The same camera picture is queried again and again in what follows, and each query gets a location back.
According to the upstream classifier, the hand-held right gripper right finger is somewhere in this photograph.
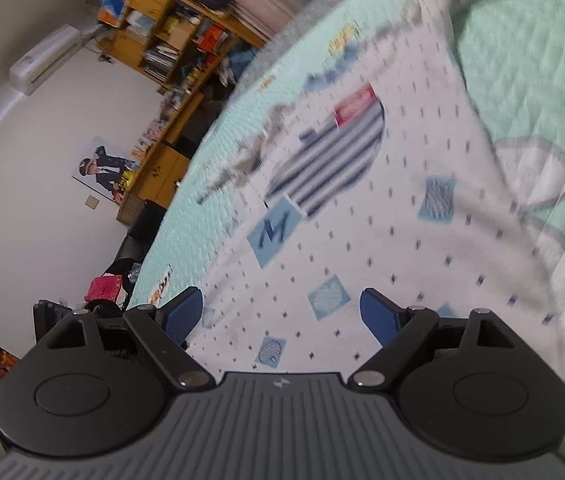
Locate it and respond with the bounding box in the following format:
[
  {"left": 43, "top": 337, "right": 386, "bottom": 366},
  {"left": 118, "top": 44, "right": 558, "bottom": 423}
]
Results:
[{"left": 349, "top": 287, "right": 515, "bottom": 390}]

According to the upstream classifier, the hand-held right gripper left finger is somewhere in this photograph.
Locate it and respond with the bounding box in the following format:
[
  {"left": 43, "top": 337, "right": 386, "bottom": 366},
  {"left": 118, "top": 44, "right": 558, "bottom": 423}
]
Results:
[{"left": 50, "top": 287, "right": 216, "bottom": 390}]

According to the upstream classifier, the white patterned long-sleeve shirt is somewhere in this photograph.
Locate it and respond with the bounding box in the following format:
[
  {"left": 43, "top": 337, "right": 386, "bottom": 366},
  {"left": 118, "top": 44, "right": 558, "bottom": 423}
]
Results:
[{"left": 182, "top": 0, "right": 565, "bottom": 382}]

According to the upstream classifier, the blue clothes pile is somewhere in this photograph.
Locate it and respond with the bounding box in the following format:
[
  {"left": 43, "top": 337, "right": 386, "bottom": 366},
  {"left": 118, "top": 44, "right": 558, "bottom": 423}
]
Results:
[{"left": 217, "top": 47, "right": 263, "bottom": 86}]

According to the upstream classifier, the black chair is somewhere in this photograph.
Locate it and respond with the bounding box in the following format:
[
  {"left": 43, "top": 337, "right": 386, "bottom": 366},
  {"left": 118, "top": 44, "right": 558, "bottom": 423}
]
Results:
[{"left": 97, "top": 199, "right": 169, "bottom": 307}]

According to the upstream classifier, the wooden desk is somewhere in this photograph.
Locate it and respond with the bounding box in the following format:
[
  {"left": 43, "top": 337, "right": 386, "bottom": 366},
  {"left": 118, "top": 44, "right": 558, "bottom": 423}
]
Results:
[{"left": 116, "top": 75, "right": 234, "bottom": 227}]

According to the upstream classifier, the mint bee print quilt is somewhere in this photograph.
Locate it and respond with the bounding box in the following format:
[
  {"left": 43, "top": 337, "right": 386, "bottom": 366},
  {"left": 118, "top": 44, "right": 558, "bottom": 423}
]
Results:
[{"left": 127, "top": 0, "right": 565, "bottom": 480}]

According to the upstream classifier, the wooden bookshelf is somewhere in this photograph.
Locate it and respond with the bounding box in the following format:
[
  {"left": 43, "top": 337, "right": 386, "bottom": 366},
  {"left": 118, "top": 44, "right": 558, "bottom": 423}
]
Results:
[{"left": 95, "top": 0, "right": 269, "bottom": 84}]

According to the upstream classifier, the white air conditioner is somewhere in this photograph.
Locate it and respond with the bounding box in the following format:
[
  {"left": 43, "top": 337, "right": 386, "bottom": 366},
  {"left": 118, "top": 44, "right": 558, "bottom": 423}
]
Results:
[{"left": 9, "top": 23, "right": 84, "bottom": 94}]

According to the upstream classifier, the wall poster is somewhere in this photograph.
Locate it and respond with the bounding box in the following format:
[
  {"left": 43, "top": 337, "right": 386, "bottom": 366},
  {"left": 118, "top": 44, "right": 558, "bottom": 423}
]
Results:
[{"left": 71, "top": 136, "right": 139, "bottom": 197}]

